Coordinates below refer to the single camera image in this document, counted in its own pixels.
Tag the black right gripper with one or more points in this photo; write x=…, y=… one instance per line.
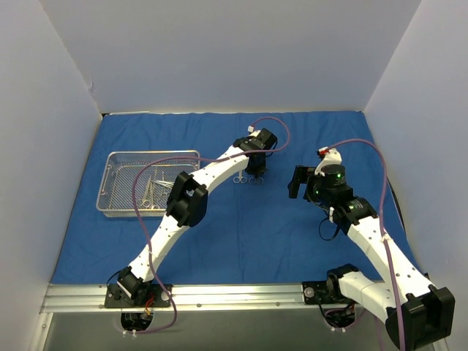
x=301, y=179

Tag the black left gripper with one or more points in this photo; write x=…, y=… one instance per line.
x=257, y=165

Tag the blue surgical wrap cloth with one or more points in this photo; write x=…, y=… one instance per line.
x=251, y=233

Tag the steel wire mesh basket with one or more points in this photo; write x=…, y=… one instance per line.
x=127, y=170

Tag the steel forceps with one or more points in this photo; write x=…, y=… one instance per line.
x=168, y=185

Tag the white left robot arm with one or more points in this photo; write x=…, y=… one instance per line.
x=187, y=204

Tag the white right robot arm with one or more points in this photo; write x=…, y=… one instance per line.
x=414, y=311

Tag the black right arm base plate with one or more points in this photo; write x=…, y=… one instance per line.
x=315, y=292

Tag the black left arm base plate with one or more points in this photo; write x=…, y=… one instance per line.
x=154, y=296

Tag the aluminium front rail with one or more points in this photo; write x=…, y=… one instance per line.
x=188, y=298

